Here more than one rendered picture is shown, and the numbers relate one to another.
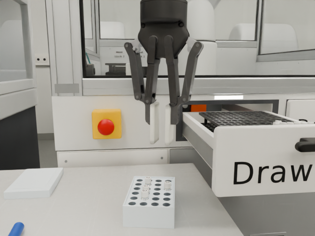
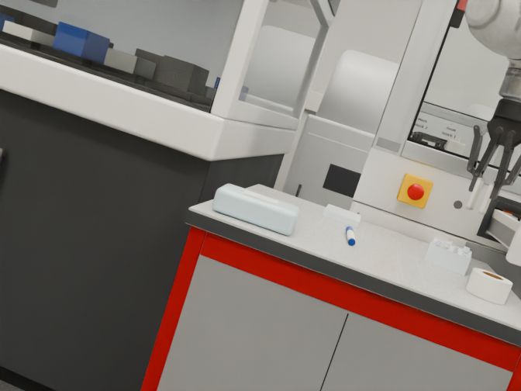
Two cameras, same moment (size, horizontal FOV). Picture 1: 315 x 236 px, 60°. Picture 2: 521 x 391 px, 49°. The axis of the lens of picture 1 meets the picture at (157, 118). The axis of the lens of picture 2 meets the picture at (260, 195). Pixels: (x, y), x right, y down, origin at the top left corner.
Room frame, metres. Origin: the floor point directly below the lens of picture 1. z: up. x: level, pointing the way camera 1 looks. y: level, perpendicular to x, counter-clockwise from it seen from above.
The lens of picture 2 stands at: (-0.81, 0.09, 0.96)
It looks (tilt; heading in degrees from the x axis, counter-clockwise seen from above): 8 degrees down; 16
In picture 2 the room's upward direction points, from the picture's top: 18 degrees clockwise
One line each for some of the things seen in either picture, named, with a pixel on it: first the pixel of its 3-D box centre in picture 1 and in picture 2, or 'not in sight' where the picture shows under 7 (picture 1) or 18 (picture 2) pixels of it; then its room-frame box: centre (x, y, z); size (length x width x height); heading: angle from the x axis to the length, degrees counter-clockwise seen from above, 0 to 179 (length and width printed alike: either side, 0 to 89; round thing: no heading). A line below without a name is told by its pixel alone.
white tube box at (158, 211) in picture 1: (151, 199); (448, 255); (0.47, 0.01, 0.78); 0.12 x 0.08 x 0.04; 176
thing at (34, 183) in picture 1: (36, 181); (342, 215); (0.57, 0.27, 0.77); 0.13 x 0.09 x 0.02; 7
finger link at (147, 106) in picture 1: (145, 107); (471, 178); (0.47, 0.02, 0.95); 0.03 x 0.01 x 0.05; 72
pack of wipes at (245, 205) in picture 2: not in sight; (257, 208); (0.16, 0.36, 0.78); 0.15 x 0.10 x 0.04; 101
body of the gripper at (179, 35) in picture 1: (163, 29); (510, 124); (0.46, -0.01, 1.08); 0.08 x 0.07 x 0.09; 72
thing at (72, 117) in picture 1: (198, 100); (514, 216); (1.22, -0.18, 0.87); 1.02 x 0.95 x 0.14; 96
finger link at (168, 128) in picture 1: (169, 123); (488, 198); (0.46, -0.02, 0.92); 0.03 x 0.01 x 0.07; 162
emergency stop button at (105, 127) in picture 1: (106, 126); (415, 192); (0.65, 0.13, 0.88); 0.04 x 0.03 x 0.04; 96
